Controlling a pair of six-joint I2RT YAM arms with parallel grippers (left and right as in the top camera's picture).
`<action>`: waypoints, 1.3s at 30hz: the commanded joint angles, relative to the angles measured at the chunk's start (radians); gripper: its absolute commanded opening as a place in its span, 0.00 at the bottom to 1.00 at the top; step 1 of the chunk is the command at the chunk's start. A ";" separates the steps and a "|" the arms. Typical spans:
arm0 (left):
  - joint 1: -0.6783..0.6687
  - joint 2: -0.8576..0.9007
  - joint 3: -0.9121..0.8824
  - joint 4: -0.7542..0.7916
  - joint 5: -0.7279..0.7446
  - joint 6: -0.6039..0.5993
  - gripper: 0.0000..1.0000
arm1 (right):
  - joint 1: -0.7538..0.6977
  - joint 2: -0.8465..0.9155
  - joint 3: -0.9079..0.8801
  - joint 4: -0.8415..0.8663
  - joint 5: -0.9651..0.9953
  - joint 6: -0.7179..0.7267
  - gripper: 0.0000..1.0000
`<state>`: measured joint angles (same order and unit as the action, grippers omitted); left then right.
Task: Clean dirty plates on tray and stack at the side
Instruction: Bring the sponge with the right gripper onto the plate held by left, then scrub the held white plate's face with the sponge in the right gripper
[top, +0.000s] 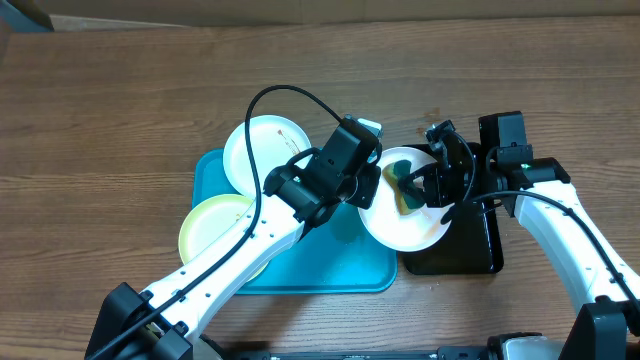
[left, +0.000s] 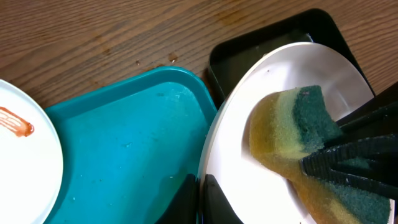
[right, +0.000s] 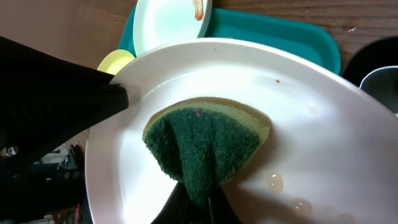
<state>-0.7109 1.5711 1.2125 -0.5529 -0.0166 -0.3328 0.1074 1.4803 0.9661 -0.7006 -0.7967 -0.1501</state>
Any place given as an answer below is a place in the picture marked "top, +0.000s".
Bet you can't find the green yellow sponge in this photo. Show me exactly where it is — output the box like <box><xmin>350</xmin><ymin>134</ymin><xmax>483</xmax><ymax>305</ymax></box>
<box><xmin>382</xmin><ymin>160</ymin><xmax>425</xmax><ymax>216</ymax></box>

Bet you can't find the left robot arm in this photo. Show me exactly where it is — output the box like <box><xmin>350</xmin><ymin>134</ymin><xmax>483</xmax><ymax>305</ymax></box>
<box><xmin>85</xmin><ymin>116</ymin><xmax>382</xmax><ymax>359</ymax></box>

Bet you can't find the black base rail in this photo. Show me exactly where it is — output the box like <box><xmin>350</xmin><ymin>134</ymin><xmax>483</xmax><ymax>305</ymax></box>
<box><xmin>222</xmin><ymin>346</ymin><xmax>498</xmax><ymax>360</ymax></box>

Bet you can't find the teal plastic tray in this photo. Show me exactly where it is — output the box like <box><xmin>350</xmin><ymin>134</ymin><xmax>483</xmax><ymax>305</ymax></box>
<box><xmin>191</xmin><ymin>147</ymin><xmax>399</xmax><ymax>296</ymax></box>

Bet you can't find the yellow plate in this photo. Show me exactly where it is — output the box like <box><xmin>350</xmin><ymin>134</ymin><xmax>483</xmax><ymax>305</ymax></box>
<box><xmin>178</xmin><ymin>194</ymin><xmax>253</xmax><ymax>264</ymax></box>

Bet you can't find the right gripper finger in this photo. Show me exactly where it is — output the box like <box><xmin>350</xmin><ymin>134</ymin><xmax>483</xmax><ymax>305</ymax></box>
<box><xmin>399</xmin><ymin>164</ymin><xmax>438</xmax><ymax>186</ymax></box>
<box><xmin>399</xmin><ymin>184</ymin><xmax>431</xmax><ymax>208</ymax></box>

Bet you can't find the black water tray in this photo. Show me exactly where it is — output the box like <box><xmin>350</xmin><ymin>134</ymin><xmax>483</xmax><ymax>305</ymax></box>
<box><xmin>402</xmin><ymin>143</ymin><xmax>504</xmax><ymax>275</ymax></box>

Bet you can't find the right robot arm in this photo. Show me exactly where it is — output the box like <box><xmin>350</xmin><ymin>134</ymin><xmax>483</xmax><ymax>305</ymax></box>
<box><xmin>384</xmin><ymin>111</ymin><xmax>639</xmax><ymax>359</ymax></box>

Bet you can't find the white plate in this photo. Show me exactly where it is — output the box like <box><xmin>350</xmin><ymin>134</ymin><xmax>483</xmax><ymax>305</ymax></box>
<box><xmin>223</xmin><ymin>115</ymin><xmax>311</xmax><ymax>199</ymax></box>
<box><xmin>359</xmin><ymin>176</ymin><xmax>451</xmax><ymax>252</ymax></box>

